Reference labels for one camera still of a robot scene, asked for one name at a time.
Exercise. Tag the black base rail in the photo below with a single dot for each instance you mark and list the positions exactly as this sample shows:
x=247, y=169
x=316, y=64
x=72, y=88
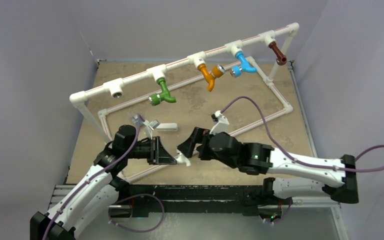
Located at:
x=247, y=200

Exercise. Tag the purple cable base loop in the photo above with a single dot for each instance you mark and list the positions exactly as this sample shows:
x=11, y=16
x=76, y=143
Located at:
x=140, y=212

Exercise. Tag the white PVC pipe frame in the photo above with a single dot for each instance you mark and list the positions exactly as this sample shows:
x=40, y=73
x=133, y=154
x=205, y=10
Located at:
x=243, y=99

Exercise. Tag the aluminium table frame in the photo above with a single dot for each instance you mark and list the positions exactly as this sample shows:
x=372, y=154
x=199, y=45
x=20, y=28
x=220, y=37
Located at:
x=303, y=192

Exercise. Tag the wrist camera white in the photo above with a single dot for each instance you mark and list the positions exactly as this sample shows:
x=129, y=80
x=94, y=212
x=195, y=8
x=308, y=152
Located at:
x=149, y=127
x=221, y=123

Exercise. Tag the small clear blue box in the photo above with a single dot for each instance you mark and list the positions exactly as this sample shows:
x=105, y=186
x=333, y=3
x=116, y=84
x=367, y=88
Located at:
x=138, y=119

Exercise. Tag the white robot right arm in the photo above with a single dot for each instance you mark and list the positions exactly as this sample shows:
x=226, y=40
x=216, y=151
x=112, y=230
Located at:
x=337, y=175

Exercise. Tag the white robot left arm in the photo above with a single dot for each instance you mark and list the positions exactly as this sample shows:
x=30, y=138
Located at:
x=100, y=187

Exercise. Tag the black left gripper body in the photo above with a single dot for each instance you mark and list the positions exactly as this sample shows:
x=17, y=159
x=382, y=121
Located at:
x=145, y=150

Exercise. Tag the brown faucet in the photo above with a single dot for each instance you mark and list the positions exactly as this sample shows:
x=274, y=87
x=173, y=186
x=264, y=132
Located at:
x=281, y=58

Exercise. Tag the orange faucet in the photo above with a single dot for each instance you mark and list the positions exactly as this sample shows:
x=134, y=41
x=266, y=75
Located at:
x=210, y=77

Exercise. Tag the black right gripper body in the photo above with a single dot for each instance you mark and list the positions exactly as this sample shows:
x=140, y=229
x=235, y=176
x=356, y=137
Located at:
x=205, y=154

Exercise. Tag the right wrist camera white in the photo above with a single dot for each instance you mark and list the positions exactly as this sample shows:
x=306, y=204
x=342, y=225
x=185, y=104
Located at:
x=221, y=123

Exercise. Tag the white faucet chrome knob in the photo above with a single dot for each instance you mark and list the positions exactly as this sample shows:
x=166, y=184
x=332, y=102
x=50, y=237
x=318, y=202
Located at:
x=182, y=159

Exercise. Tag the blue faucet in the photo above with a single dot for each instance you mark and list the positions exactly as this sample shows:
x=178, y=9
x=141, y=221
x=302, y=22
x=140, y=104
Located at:
x=244, y=67

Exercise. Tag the green faucet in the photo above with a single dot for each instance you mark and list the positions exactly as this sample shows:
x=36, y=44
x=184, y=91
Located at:
x=163, y=96

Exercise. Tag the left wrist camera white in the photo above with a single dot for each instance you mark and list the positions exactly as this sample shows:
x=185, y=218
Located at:
x=149, y=127

